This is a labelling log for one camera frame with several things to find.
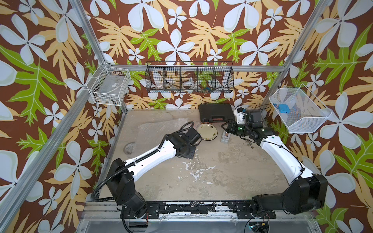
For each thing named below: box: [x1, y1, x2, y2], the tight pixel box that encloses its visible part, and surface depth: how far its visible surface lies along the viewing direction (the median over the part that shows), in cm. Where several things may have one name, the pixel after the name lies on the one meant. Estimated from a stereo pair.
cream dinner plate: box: [197, 123, 218, 141], surface depth 107 cm
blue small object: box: [278, 104, 291, 114], surface depth 86 cm
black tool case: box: [198, 103, 236, 123], surface depth 121 cm
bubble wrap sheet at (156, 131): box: [137, 118, 201, 141], surface depth 98 cm
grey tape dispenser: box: [220, 131, 231, 145], surface depth 103 cm
